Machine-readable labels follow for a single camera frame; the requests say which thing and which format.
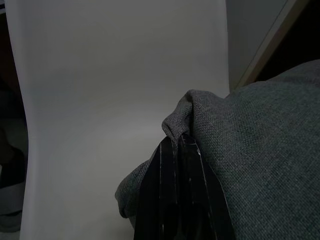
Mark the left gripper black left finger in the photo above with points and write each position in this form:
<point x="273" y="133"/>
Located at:
<point x="157" y="200"/>

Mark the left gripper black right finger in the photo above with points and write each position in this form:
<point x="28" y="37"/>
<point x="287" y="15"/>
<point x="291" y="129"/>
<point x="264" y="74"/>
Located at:
<point x="200" y="200"/>

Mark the grey fabric pillow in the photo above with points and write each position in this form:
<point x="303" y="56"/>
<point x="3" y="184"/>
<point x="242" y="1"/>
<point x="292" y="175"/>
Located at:
<point x="262" y="150"/>

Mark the beige wooden door frame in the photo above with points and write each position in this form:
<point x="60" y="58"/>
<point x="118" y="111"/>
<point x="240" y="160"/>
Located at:
<point x="270" y="42"/>

